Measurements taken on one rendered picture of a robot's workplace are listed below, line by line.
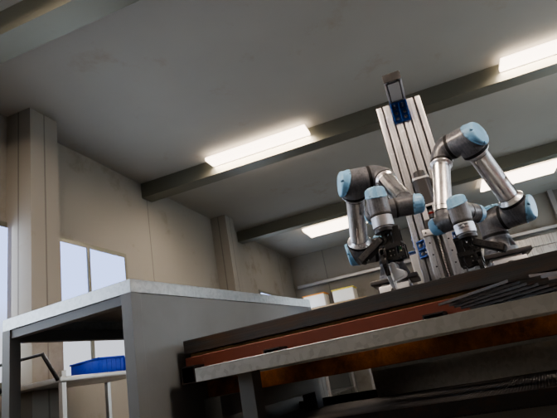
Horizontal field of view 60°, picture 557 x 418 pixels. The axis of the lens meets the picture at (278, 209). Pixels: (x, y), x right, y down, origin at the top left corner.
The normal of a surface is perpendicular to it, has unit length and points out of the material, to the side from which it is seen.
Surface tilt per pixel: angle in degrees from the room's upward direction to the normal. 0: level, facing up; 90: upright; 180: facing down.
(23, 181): 90
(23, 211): 90
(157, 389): 90
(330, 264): 90
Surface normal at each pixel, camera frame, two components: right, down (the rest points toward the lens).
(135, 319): 0.87, -0.30
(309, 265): -0.34, -0.25
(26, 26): 0.18, 0.93
